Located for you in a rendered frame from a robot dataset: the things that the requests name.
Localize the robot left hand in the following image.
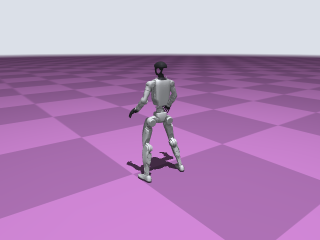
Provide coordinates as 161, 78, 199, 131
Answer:
129, 108, 138, 118

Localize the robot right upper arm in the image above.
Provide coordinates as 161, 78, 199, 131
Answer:
169, 79, 177, 100

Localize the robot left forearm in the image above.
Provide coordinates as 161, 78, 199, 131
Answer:
134, 97, 144, 112

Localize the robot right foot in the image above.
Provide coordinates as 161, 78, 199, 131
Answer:
175, 163, 185, 171

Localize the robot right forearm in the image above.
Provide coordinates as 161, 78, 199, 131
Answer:
166, 98, 176, 107

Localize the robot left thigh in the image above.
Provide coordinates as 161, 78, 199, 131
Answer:
142, 116, 157, 153

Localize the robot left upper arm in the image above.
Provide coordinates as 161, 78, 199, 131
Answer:
141, 80, 156, 105

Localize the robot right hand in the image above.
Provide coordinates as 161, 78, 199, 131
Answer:
162, 105, 171, 113

